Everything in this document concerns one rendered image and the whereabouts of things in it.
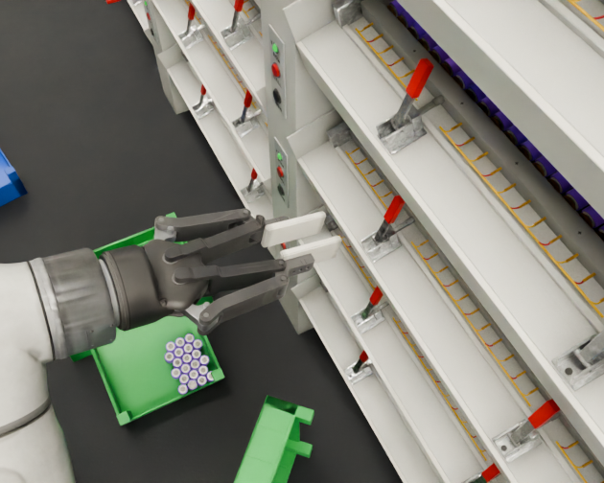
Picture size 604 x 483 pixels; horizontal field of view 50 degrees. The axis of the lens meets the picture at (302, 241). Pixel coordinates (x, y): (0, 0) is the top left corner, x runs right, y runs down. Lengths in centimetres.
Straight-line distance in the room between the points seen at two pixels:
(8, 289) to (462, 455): 60
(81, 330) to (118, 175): 108
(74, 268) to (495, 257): 36
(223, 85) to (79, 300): 77
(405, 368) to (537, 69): 58
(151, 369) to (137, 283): 73
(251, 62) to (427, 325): 49
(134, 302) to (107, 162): 110
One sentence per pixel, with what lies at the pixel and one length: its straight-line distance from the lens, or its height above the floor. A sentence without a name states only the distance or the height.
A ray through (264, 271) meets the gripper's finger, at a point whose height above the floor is 67.
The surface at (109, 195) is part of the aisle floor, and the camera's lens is 160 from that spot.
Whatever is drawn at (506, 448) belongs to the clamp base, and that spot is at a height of 55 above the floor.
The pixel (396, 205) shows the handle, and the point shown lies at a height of 63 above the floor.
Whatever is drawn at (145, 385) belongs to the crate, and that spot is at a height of 2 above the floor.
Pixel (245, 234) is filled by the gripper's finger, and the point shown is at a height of 67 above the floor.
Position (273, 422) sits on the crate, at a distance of 106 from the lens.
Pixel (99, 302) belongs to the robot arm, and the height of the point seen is 73.
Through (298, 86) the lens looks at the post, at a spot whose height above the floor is 66.
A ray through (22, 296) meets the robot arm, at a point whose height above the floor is 75.
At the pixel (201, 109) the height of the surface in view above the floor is 18.
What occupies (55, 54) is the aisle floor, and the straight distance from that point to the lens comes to 201.
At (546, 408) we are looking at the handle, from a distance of 66.
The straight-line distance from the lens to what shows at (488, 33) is 47.
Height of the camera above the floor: 121
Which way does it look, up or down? 56 degrees down
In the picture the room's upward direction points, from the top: straight up
